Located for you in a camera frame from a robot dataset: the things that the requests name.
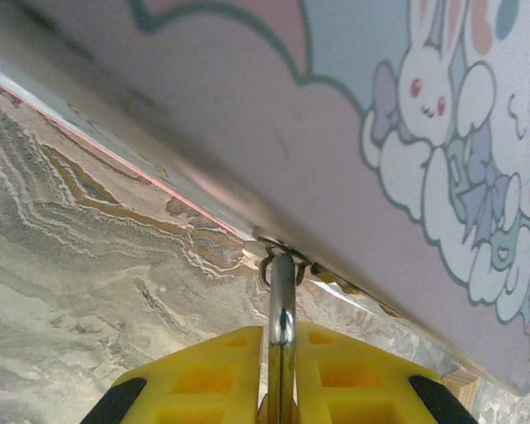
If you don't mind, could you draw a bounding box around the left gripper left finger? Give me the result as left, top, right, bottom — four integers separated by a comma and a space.
83, 325, 265, 424

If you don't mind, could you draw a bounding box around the small wooden block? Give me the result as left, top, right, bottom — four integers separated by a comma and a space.
440, 367, 481, 417

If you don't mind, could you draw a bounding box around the pastel cartoon tin box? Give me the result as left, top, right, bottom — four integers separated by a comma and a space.
0, 0, 530, 398

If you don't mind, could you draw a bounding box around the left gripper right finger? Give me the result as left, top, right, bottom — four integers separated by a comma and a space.
297, 321, 479, 424

